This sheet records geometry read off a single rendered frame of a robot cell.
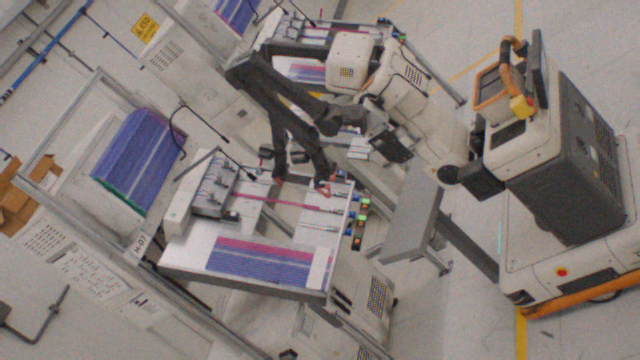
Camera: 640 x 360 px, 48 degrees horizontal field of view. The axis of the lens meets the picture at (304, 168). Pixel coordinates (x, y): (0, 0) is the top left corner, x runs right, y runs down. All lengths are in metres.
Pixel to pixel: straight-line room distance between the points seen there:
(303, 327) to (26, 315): 1.81
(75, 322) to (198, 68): 1.67
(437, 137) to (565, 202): 0.50
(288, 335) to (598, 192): 1.40
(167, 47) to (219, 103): 0.44
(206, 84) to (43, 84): 1.40
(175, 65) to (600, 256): 2.52
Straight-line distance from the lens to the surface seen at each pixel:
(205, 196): 3.23
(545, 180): 2.63
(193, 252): 3.10
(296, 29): 4.41
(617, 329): 2.95
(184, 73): 4.23
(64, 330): 4.51
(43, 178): 3.37
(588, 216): 2.73
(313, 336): 3.27
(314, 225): 3.18
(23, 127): 4.96
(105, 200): 3.04
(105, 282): 3.27
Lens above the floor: 2.10
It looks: 20 degrees down
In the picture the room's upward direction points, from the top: 48 degrees counter-clockwise
